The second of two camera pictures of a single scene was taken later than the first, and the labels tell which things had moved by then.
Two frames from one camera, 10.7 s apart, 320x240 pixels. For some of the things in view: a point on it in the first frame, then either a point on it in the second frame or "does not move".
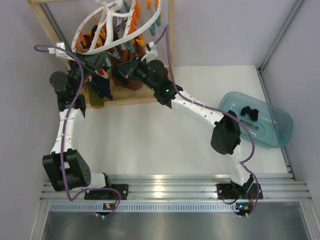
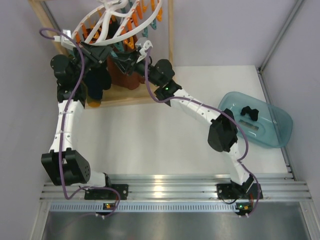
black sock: [253, 113] does not move
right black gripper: [128, 70] → [127, 62]
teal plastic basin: [271, 126] does not move
